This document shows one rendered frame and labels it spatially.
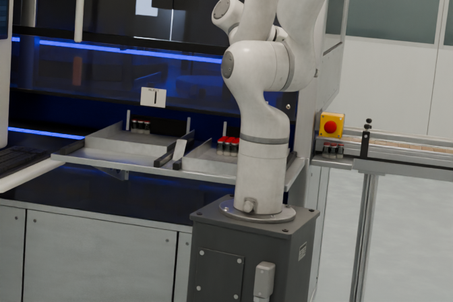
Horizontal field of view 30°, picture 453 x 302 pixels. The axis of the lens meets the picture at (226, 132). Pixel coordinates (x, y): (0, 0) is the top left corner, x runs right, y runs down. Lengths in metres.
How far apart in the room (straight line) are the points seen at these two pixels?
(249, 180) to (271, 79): 0.25
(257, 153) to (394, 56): 5.31
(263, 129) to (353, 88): 5.33
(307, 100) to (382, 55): 4.60
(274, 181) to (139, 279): 1.04
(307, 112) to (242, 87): 0.76
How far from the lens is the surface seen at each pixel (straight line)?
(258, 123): 2.00
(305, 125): 2.71
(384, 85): 7.30
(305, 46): 1.97
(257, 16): 2.05
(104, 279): 3.00
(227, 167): 2.38
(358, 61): 7.29
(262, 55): 1.97
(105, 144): 2.59
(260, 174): 2.02
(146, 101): 2.81
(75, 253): 3.01
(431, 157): 2.81
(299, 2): 1.89
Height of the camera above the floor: 1.41
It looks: 10 degrees down
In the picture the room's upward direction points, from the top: 5 degrees clockwise
